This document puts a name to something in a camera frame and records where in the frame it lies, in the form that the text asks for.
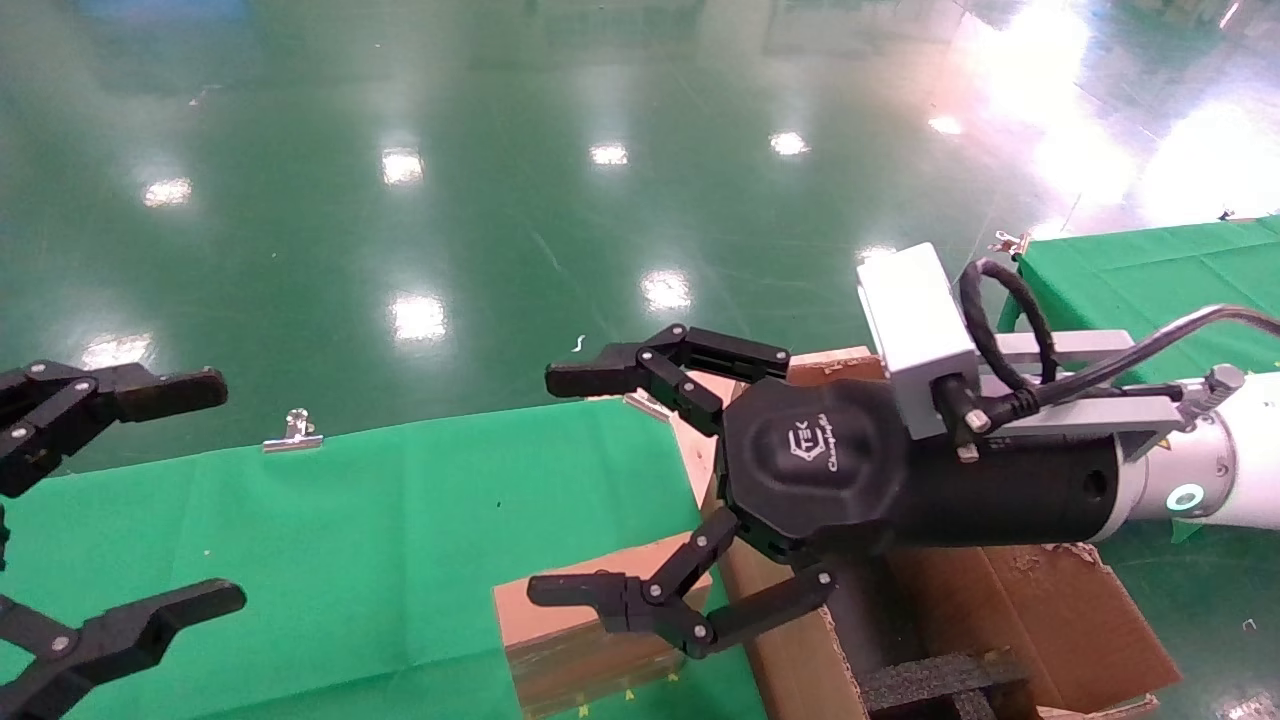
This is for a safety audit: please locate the black foam insert block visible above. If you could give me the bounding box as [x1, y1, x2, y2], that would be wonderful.
[860, 645, 1031, 720]

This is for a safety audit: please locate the large open cardboard carton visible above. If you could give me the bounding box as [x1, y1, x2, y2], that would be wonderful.
[702, 350, 1184, 720]

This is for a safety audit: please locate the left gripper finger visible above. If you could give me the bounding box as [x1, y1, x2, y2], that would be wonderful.
[0, 360, 229, 498]
[0, 578, 247, 720]

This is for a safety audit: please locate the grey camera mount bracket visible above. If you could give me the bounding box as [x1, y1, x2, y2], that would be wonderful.
[975, 330, 1186, 463]

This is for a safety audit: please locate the green table cloth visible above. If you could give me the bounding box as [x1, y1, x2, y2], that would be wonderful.
[997, 215, 1280, 546]
[0, 398, 771, 720]

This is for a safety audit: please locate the black looped camera cable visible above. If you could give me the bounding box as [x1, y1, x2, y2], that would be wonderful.
[940, 257, 1059, 441]

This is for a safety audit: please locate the small brown cardboard box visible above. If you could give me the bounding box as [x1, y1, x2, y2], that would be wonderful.
[493, 532, 716, 719]

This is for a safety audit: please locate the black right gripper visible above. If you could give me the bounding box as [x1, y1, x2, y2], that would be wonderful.
[527, 323, 1121, 659]

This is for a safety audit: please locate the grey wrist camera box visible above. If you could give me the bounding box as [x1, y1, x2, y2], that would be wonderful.
[857, 242, 981, 441]

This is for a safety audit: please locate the black foam carton liner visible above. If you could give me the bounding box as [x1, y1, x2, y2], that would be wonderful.
[828, 548, 929, 691]

